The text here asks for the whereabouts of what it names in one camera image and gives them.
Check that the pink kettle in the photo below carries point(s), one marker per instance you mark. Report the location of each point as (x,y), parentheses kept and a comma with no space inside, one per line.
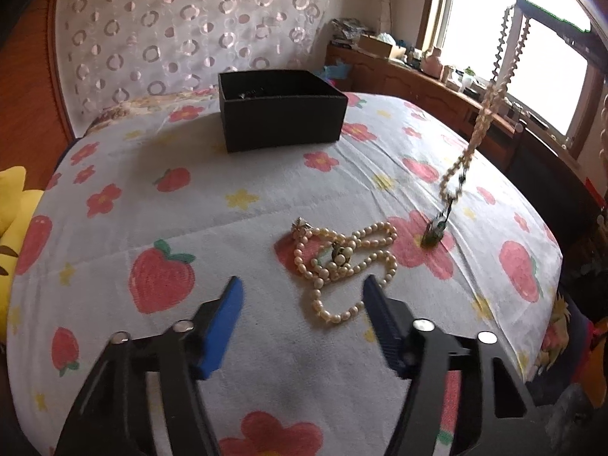
(434,59)

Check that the teal bag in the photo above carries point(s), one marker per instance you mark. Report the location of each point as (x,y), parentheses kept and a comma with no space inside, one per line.
(337,70)

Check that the yellow plush toy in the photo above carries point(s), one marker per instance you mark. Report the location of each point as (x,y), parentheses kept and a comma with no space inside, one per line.
(14,209)

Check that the black box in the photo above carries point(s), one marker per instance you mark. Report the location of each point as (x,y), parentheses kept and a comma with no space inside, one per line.
(285,123)

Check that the patterned cloth bundle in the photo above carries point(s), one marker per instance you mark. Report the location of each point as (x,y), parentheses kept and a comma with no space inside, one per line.
(346,31)

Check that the window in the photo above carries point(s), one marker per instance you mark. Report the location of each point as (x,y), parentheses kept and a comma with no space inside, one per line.
(475,9)

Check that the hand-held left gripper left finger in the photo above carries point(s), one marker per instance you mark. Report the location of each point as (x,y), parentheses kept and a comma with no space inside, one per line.
(221,327)

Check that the bottle with green lid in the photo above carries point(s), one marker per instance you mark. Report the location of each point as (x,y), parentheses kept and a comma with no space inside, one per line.
(469,78)

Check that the headboard with lace cover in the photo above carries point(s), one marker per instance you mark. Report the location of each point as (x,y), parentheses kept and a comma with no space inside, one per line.
(190,23)

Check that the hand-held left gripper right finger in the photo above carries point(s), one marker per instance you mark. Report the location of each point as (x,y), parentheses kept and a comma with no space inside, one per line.
(382,332)

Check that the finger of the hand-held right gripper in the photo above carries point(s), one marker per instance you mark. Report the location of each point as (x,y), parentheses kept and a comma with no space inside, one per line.
(555,19)

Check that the strawberry print bed sheet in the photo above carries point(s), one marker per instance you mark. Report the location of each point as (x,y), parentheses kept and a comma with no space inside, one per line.
(190,199)

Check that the brown wooden wardrobe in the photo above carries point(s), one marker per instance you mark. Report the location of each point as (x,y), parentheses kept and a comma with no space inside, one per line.
(28,104)

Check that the cardboard box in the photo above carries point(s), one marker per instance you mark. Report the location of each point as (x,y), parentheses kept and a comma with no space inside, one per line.
(375,46)

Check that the dark blue blanket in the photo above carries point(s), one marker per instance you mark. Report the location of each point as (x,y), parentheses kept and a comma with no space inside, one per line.
(570,313)

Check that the wooden sideboard cabinet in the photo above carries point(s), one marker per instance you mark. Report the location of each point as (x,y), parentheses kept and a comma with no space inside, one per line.
(408,80)

